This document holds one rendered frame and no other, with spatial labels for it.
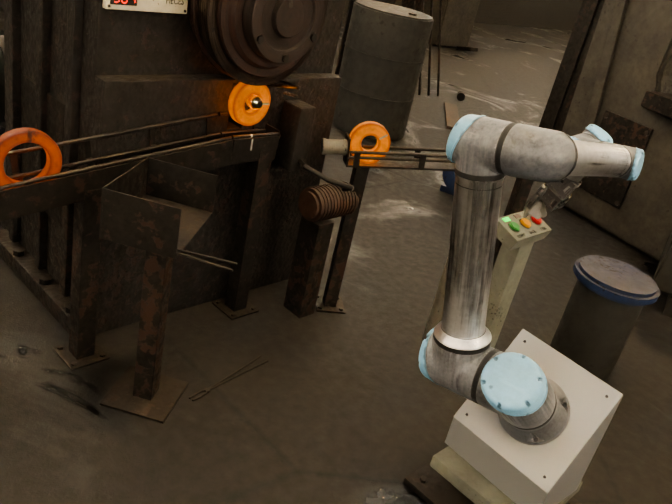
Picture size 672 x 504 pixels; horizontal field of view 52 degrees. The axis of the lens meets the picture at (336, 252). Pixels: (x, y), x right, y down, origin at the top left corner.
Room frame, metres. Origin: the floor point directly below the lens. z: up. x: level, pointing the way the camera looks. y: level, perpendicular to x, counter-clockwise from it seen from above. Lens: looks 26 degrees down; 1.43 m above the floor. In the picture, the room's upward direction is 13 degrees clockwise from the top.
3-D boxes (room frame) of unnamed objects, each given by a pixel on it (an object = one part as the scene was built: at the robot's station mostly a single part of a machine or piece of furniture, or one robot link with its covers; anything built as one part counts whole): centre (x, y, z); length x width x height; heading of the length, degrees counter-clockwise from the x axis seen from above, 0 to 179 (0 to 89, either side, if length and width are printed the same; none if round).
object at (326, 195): (2.36, 0.07, 0.27); 0.22 x 0.13 x 0.53; 140
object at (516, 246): (2.24, -0.62, 0.31); 0.24 x 0.16 x 0.62; 140
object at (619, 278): (2.40, -1.06, 0.22); 0.32 x 0.32 x 0.43
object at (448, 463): (1.55, -0.62, 0.10); 0.32 x 0.32 x 0.04; 50
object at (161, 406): (1.62, 0.48, 0.36); 0.26 x 0.20 x 0.72; 175
